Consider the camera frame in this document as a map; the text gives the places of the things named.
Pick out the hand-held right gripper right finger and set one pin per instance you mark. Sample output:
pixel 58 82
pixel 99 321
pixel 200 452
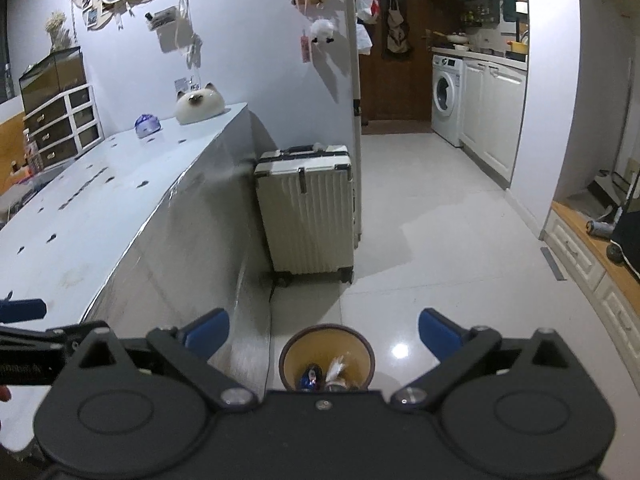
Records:
pixel 435 332

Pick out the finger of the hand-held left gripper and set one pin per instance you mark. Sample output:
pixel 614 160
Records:
pixel 22 310
pixel 50 337

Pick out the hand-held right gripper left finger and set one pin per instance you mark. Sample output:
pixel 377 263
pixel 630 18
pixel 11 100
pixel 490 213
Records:
pixel 207 332

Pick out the yellow trash can brown rim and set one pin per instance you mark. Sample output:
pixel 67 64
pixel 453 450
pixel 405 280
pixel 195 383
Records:
pixel 310 345

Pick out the crushed blue can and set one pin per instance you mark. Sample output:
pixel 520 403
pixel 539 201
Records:
pixel 311 377

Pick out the person's left hand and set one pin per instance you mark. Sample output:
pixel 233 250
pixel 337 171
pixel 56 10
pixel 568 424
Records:
pixel 4 395

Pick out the silver covered table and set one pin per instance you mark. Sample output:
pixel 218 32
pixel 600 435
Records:
pixel 100 220

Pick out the grey metal strip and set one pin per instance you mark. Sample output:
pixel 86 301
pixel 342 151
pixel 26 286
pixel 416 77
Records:
pixel 554 264

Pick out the cream ribbed suitcase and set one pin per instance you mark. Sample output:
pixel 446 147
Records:
pixel 305 210

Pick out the white window seat cabinet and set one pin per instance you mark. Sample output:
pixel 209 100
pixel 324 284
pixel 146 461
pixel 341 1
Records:
pixel 575 255

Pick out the white drawer unit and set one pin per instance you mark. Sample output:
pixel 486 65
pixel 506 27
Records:
pixel 60 125

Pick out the lying grey bottle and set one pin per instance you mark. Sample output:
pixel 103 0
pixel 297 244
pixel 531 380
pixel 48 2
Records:
pixel 599 228

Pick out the dark ball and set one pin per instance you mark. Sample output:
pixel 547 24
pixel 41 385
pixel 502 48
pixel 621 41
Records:
pixel 615 252

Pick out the blue tissue packet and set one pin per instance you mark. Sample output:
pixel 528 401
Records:
pixel 148 125

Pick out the white kitchen cabinet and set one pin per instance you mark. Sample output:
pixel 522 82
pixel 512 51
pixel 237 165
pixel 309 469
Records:
pixel 492 115

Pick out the white cat figure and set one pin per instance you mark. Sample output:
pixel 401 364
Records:
pixel 197 105

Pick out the white washing machine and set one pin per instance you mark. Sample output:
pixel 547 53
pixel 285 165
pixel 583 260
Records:
pixel 445 105

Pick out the glass tank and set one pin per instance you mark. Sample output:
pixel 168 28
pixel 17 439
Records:
pixel 50 77

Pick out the brown door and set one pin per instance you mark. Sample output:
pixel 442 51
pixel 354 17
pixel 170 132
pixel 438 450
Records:
pixel 400 90

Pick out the dried flower bunch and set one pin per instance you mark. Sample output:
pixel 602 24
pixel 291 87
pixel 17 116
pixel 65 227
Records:
pixel 56 27

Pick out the cooking pan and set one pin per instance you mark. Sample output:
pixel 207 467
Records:
pixel 455 37

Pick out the yellow container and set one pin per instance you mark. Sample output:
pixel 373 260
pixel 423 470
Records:
pixel 517 47

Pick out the pink hanging tag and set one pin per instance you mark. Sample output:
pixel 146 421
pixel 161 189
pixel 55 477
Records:
pixel 305 50

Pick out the dark hanging bag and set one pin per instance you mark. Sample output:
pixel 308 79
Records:
pixel 397 30

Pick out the spice rack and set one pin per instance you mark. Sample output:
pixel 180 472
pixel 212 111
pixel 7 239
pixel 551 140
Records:
pixel 480 15

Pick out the white plush sheep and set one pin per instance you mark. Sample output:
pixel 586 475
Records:
pixel 322 29

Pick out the hanging plastic bags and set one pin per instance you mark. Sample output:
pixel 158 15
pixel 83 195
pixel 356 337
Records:
pixel 365 0

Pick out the white wall switch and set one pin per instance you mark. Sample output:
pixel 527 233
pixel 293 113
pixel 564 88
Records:
pixel 181 85

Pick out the clear wall organizer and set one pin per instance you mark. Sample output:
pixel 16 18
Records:
pixel 161 18

